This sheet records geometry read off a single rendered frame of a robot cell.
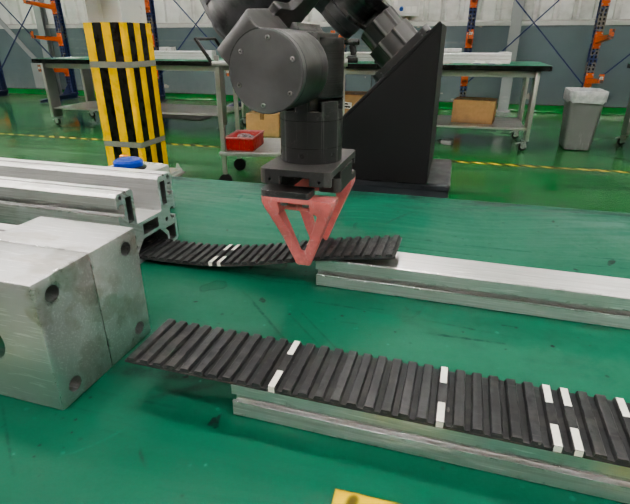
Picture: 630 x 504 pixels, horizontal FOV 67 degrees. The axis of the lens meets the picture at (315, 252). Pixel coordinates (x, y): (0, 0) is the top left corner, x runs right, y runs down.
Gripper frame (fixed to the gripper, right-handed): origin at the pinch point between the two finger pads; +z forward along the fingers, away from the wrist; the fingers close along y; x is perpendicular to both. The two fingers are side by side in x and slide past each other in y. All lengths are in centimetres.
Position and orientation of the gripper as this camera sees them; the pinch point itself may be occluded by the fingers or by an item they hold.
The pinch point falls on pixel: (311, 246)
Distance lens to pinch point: 48.8
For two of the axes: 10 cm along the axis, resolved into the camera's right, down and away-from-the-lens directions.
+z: 0.0, 9.2, 4.0
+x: 9.6, 1.2, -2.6
